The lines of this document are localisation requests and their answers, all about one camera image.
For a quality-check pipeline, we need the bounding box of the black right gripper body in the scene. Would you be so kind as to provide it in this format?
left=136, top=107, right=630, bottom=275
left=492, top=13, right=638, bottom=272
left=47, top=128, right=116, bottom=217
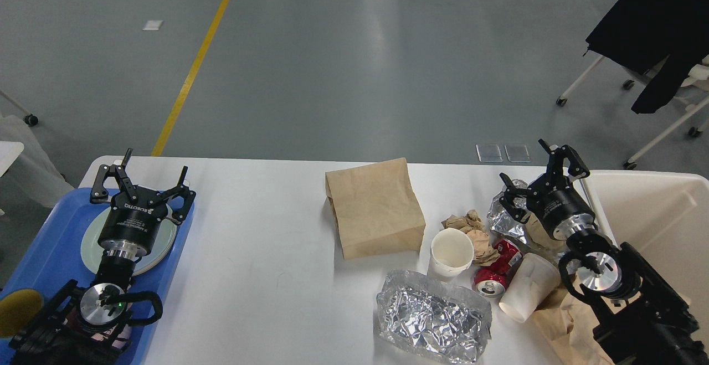
left=532, top=186, right=596, bottom=240

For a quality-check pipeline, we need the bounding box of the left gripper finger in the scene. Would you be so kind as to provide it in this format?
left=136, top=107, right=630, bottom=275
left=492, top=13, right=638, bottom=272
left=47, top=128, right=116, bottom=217
left=145, top=166, right=197, bottom=226
left=90, top=148, right=139, bottom=209

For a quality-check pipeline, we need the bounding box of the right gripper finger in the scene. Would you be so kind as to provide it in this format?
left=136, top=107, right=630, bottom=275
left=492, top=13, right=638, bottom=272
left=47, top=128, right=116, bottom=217
left=499, top=173, right=535, bottom=224
left=535, top=140, right=590, bottom=194

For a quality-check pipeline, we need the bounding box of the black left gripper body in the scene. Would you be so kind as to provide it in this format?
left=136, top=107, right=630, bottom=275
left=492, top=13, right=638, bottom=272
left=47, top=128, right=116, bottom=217
left=97, top=203, right=169, bottom=257

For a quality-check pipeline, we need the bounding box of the green plate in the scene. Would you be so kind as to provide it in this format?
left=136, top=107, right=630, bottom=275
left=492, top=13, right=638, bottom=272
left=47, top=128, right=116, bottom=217
left=80, top=205, right=178, bottom=275

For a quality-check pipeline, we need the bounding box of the brown paper bag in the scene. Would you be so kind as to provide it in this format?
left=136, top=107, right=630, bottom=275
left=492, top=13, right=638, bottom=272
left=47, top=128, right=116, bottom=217
left=528, top=284, right=613, bottom=364
left=326, top=158, right=426, bottom=260

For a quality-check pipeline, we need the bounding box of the teal mug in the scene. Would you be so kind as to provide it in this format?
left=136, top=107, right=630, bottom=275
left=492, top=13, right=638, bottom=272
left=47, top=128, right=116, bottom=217
left=1, top=289, right=45, bottom=339

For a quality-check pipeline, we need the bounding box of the foil tray front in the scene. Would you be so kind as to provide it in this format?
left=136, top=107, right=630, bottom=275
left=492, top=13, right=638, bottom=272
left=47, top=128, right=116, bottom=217
left=376, top=269, right=493, bottom=364

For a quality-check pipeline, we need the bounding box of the pink mug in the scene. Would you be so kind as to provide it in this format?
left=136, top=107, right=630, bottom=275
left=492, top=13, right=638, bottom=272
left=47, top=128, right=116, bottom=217
left=64, top=307, right=132, bottom=349

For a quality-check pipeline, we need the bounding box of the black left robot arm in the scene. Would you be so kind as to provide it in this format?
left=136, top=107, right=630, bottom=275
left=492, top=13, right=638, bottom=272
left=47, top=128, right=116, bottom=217
left=2, top=150, right=197, bottom=364

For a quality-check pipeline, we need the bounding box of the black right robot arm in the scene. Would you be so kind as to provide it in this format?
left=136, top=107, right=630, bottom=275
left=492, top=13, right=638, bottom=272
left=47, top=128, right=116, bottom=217
left=500, top=140, right=708, bottom=364

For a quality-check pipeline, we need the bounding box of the crumpled foil back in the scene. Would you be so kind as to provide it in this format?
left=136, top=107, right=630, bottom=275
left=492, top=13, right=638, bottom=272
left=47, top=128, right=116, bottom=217
left=487, top=191, right=541, bottom=247

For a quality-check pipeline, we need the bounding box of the crumpled paper in foil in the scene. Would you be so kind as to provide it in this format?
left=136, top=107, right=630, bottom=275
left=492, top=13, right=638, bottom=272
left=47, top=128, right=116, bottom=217
left=525, top=213, right=566, bottom=253

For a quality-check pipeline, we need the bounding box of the crumpled brown paper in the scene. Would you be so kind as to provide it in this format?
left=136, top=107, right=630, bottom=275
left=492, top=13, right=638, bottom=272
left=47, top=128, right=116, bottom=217
left=441, top=209, right=500, bottom=267

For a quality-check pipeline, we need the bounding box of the white paper cup lying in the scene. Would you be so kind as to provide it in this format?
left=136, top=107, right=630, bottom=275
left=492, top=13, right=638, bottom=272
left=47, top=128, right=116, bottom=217
left=499, top=253, right=561, bottom=323

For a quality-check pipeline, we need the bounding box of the white furniture at left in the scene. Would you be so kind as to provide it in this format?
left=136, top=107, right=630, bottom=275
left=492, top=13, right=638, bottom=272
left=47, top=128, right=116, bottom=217
left=1, top=115, right=74, bottom=208

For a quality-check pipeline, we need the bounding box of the white paper cup upright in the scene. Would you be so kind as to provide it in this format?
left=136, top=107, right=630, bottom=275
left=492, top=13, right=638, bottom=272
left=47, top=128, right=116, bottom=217
left=427, top=227, right=475, bottom=282

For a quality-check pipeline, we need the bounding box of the crushed red soda can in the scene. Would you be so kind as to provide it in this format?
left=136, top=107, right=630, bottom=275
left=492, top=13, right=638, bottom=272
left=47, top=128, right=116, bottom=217
left=472, top=239, right=523, bottom=299

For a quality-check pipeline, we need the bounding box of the white plastic bin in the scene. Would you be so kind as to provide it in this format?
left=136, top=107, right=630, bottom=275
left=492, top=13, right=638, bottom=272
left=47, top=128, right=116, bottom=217
left=582, top=170, right=708, bottom=344

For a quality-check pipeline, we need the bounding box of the white rolling chair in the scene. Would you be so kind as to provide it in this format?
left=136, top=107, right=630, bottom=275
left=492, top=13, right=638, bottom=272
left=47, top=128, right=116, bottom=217
left=556, top=52, right=709, bottom=171

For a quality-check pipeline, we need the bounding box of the black jacket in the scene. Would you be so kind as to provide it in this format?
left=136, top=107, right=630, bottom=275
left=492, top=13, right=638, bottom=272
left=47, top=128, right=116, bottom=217
left=585, top=0, right=708, bottom=114

